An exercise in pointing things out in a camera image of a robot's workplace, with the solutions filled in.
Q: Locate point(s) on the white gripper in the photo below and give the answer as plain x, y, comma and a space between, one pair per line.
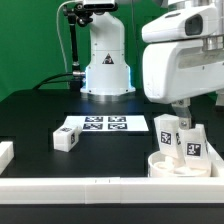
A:
178, 70

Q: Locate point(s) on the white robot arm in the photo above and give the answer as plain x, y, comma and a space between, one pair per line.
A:
108, 74

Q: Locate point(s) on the white U-shaped fence wall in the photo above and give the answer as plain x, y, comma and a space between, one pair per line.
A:
116, 190

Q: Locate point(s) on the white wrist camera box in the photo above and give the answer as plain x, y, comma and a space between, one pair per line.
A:
193, 22

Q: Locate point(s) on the white marker base plate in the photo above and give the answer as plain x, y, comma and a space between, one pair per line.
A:
132, 123

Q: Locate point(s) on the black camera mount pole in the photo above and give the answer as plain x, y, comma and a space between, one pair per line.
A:
76, 16

